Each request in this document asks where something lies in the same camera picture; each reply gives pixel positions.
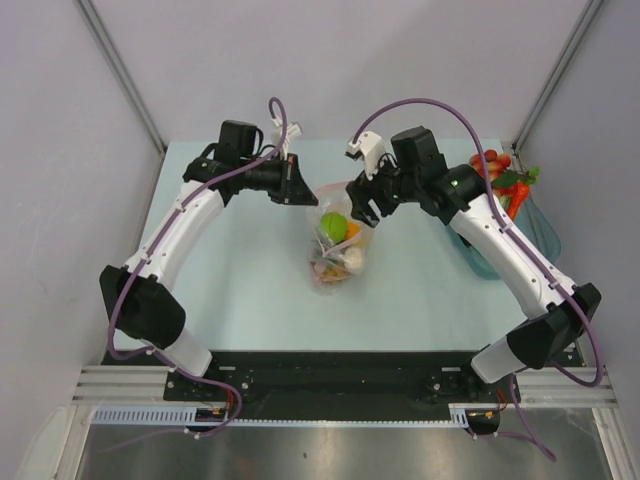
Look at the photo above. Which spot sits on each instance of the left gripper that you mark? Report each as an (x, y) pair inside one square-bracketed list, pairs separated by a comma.
[(291, 188)]

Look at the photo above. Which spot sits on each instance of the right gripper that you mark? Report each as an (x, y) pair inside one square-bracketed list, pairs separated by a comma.
[(361, 193)]

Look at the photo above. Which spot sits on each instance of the yellow toy mango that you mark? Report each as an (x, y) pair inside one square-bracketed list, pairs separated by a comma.
[(352, 230)]

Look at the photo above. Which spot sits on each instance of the green round fruit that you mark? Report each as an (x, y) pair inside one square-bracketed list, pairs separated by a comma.
[(334, 225)]

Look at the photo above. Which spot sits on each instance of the clear zip top bag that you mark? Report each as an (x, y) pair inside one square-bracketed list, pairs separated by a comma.
[(339, 244)]

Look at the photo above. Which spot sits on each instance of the orange toy pineapple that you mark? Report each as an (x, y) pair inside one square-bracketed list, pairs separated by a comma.
[(319, 249)]

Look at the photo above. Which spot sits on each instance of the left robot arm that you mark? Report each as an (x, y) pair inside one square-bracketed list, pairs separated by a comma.
[(138, 295)]

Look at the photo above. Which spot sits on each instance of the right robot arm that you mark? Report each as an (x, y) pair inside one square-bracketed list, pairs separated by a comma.
[(415, 171)]

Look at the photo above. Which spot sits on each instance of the teal plastic food tray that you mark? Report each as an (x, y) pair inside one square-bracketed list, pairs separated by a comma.
[(533, 225)]

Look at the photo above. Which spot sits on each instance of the red strawberry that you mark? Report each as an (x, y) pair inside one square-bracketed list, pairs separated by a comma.
[(512, 189)]

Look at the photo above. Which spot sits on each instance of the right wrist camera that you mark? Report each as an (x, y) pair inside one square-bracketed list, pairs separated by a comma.
[(370, 148)]

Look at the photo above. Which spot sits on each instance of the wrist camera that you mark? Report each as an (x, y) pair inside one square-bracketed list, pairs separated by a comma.
[(283, 134), (370, 148)]

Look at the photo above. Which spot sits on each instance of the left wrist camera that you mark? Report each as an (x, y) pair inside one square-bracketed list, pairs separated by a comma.
[(283, 134)]

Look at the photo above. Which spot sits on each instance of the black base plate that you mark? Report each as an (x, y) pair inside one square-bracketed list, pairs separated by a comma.
[(353, 386)]

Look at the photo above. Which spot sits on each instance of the left corner aluminium post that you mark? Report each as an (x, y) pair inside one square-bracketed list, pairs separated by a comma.
[(113, 58)]

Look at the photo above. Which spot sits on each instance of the corner aluminium post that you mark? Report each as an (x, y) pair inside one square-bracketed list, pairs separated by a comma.
[(578, 34), (113, 58)]

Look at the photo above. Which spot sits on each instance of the aluminium frame rail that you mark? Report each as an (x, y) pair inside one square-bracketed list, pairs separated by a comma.
[(120, 385)]

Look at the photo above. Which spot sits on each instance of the right corner aluminium post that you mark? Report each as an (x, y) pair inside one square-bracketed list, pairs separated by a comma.
[(578, 34)]

